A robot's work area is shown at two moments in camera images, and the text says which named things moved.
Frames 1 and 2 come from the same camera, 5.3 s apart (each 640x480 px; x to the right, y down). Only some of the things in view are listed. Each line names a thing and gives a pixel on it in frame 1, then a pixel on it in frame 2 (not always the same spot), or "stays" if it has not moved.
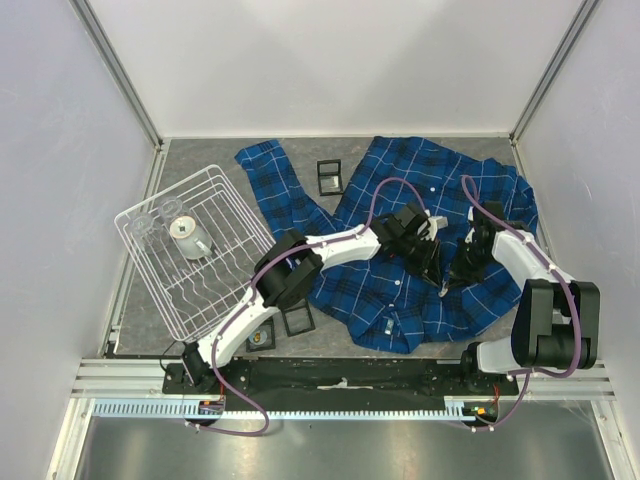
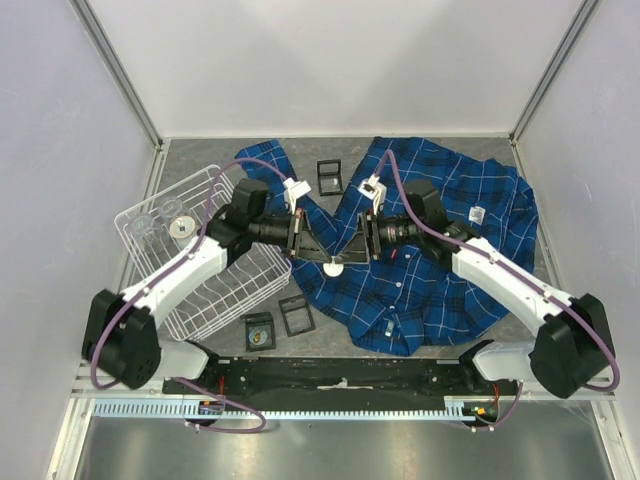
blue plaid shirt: [384, 306] stays
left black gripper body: [418, 254] -> [295, 223]
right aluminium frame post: [587, 12] stays
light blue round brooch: [258, 338] stays
